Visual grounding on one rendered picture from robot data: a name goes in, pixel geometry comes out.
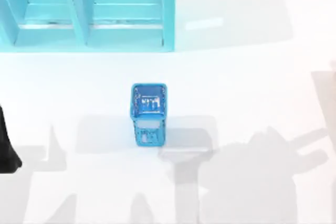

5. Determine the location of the light blue rack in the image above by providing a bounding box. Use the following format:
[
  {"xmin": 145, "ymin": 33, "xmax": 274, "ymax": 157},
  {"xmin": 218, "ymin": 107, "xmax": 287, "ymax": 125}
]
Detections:
[{"xmin": 0, "ymin": 0, "xmax": 177, "ymax": 54}]

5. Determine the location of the blue basket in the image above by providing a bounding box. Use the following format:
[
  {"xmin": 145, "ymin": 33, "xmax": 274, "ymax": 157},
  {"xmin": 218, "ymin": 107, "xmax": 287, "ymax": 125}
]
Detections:
[{"xmin": 131, "ymin": 83, "xmax": 167, "ymax": 147}]

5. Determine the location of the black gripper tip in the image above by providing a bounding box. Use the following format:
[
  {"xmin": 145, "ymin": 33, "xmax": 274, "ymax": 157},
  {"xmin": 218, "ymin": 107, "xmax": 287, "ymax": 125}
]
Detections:
[{"xmin": 0, "ymin": 105, "xmax": 23, "ymax": 175}]

